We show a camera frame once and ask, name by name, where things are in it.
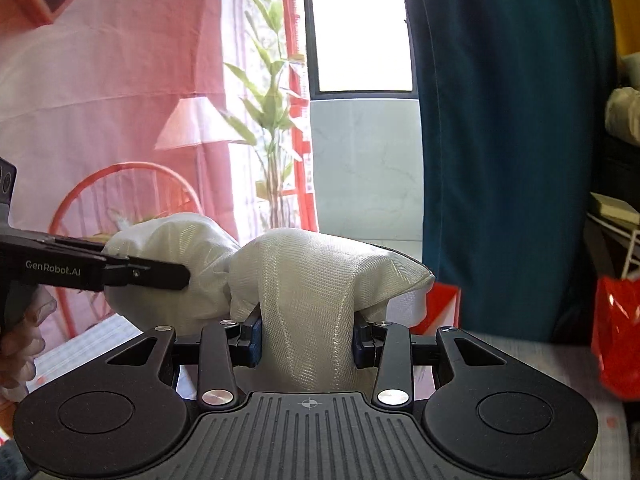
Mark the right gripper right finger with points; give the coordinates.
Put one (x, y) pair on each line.
(452, 406)

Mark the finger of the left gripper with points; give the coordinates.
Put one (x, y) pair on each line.
(124, 271)

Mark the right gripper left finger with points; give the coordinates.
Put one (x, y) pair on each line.
(131, 407)

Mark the white mesh cloth bundle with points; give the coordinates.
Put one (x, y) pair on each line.
(308, 287)

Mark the person left hand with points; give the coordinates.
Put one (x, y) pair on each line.
(20, 346)

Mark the red strawberry cardboard box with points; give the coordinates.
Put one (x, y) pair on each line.
(424, 311)

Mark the red plastic bag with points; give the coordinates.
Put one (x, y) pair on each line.
(616, 336)

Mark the pink printed backdrop curtain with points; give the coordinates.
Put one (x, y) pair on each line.
(172, 128)

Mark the yellow sticky note pad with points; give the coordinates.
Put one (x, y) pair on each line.
(615, 209)

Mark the beige cloth bundle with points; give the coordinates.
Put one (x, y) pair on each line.
(622, 115)

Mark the dark teal curtain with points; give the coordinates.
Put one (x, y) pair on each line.
(512, 96)

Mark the white wire shelf rack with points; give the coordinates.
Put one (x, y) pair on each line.
(613, 245)

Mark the window with black frame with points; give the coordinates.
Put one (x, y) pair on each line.
(359, 49)

